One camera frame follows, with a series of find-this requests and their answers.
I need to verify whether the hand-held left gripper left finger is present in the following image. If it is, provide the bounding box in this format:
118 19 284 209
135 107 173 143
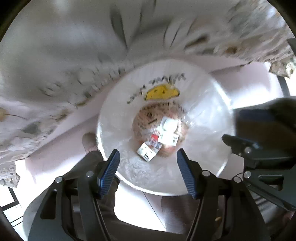
28 149 121 241

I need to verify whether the white carton with print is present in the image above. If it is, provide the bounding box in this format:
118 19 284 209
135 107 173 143
136 142 160 161

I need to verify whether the floral bedspread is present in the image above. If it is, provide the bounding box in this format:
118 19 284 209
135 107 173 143
0 0 296 188

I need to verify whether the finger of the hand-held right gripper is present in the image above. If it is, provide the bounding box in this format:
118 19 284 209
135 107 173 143
221 134 296 169
233 97 296 149

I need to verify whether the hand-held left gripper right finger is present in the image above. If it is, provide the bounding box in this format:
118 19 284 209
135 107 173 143
176 148 271 241

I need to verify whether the white bin with printed liner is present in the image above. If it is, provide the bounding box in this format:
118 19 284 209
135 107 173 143
96 56 236 197

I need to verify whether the white cylindrical jar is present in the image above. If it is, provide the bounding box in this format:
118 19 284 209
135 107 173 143
161 116 178 133

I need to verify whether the small white box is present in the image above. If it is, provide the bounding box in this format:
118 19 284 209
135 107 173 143
158 131 179 146

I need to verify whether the person's leg in grey pants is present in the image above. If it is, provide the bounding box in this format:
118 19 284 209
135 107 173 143
69 151 195 241

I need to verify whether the person's foot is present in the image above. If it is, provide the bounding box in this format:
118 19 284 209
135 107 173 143
82 133 99 153

